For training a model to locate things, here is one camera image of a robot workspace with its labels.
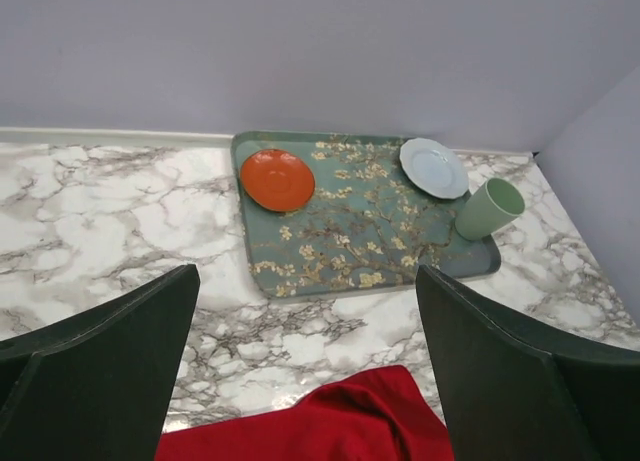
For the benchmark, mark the floral teal serving tray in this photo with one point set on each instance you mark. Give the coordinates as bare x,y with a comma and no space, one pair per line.
366,226

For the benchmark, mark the green cup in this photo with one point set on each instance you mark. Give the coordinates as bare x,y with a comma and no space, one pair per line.
494,205

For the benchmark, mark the red cloth napkin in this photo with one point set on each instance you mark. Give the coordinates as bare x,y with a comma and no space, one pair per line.
377,414

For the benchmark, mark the orange saucer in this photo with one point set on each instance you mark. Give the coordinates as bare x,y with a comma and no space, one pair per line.
277,180

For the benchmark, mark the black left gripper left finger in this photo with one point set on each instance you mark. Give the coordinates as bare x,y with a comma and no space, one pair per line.
97,385

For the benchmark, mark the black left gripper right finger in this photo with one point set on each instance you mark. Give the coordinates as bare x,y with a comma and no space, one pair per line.
514,388

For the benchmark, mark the light blue plate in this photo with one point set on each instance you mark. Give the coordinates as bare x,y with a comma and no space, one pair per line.
434,168

